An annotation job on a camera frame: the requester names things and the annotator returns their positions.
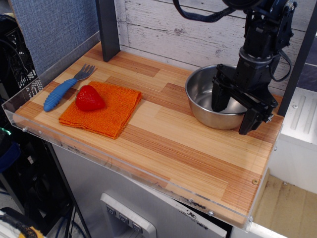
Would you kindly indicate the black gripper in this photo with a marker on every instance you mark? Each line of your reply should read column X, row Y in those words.
column 247, row 83

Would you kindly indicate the stainless steel pot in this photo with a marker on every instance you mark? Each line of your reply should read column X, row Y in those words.
column 198, row 88

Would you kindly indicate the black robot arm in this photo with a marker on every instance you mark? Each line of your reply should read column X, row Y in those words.
column 267, row 32

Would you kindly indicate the white toy sink unit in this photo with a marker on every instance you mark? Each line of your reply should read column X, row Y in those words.
column 294, row 157

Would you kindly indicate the orange folded cloth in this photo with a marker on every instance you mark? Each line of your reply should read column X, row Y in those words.
column 109, row 121

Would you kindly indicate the red toy strawberry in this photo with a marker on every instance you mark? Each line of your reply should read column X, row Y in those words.
column 88, row 99

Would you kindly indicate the grey dispenser panel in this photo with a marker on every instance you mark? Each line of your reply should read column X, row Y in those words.
column 128, row 217

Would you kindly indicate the silver toy fridge cabinet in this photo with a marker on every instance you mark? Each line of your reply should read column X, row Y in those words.
column 88, row 181

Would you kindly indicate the dark grey right post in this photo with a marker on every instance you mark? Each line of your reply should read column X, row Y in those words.
column 299, row 63

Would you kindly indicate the dark grey post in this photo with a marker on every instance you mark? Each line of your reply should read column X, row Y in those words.
column 299, row 63
column 108, row 28

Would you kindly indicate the clear acrylic guard rail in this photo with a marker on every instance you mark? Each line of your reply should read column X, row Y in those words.
column 119, row 158

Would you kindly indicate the dark grey left post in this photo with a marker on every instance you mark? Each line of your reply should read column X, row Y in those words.
column 108, row 28

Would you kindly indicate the blue handled fork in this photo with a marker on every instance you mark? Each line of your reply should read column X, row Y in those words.
column 57, row 94

